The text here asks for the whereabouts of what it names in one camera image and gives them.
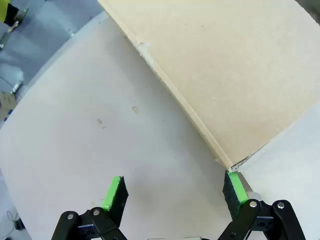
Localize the small open cardboard box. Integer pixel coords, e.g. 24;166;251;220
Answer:
0;90;18;124

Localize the black floor cable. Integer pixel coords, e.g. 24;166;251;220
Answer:
5;209;26;239

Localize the brown cardboard shipping box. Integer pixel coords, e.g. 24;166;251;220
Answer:
96;0;320;174

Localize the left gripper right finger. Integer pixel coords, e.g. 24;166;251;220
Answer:
217;170;307;240

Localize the yellow apron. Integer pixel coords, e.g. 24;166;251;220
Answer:
0;0;11;24

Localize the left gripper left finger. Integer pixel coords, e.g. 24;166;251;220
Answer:
51;175;129;240

